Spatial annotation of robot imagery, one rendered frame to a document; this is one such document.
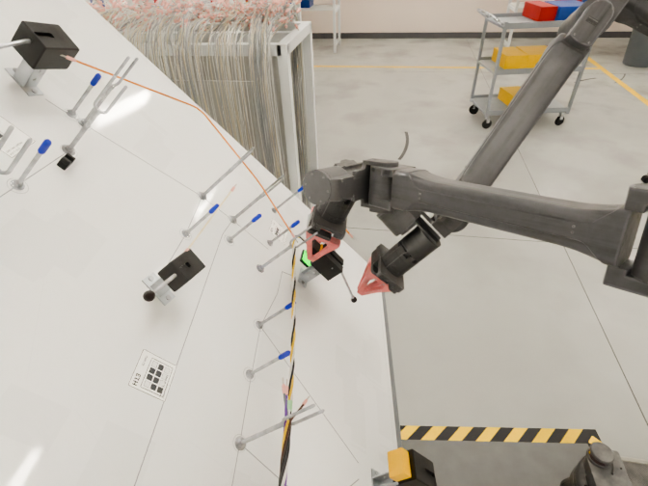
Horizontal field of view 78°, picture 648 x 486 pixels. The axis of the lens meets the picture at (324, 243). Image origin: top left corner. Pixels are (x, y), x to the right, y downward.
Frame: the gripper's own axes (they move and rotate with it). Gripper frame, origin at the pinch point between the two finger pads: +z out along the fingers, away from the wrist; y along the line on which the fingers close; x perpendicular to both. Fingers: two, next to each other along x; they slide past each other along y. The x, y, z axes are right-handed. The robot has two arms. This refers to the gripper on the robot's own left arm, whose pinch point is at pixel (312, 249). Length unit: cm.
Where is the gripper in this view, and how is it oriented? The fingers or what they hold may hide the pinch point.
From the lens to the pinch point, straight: 81.2
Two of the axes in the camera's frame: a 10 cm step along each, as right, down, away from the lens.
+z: -3.9, 7.4, 5.5
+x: 9.2, 3.7, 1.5
